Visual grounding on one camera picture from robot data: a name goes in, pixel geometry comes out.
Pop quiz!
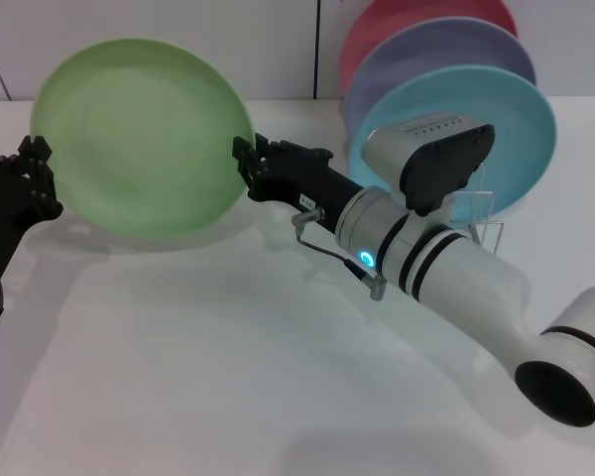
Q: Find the black vertical wall strip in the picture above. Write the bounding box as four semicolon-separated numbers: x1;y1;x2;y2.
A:
312;0;323;100

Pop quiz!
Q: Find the silver wire plate rack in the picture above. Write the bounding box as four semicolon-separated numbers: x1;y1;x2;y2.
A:
443;158;506;254

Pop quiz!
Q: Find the light blue round plate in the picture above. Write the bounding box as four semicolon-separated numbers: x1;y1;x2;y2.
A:
347;65;559;234

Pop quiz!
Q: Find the right gripper cable with connector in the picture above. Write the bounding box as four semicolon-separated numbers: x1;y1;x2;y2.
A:
291;207;389;301

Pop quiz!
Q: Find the purple round plate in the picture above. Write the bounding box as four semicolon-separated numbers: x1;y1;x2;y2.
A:
344;16;537;135

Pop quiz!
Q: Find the right wrist camera housing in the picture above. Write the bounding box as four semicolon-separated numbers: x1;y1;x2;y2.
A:
361;112;497;218

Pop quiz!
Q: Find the red round plate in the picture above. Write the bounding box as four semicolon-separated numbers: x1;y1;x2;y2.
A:
339;0;520;95

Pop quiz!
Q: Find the green round plate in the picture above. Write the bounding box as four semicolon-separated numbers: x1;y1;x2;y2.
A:
31;38;256;240

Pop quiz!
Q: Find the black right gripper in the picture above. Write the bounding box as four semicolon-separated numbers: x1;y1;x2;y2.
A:
231;132;366;234

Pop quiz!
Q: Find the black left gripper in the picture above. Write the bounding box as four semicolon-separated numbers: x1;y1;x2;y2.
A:
0;136;63;287

